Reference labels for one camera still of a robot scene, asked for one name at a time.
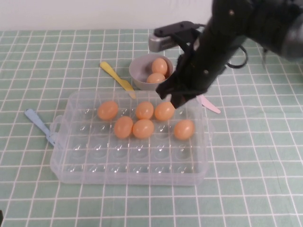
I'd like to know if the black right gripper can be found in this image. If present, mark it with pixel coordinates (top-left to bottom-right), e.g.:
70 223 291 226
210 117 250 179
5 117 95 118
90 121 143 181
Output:
155 0 254 110

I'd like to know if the grey round bowl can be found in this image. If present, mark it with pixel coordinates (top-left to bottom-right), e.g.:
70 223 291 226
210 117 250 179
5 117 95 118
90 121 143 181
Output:
129 54 175 92

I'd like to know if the brown egg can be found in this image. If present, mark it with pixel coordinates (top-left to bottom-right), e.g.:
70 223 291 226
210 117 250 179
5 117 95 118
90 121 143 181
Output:
97 101 119 121
173 119 196 140
146 72 166 84
135 101 154 120
154 101 176 122
113 116 134 139
132 119 155 139
151 58 168 74

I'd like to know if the green checked tablecloth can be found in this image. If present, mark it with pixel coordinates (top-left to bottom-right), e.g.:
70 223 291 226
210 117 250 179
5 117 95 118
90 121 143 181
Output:
0 25 303 227

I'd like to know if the thin black looped strap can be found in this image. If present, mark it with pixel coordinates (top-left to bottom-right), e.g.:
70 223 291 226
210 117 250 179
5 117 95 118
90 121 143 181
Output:
226 44 248 70

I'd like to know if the yellow plastic knife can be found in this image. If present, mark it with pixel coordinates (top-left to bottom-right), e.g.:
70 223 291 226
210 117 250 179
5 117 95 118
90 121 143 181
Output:
99 61 137 99

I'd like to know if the transparent plastic egg box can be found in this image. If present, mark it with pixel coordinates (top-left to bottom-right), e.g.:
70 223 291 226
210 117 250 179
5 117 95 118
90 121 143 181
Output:
49 89 215 187

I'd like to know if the pink plastic knife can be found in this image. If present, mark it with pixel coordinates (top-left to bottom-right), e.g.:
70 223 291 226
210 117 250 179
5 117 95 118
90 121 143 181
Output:
196 94 221 114

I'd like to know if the silver wrist camera black mount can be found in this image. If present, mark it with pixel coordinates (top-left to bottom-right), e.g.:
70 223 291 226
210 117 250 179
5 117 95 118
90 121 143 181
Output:
148 20 202 53

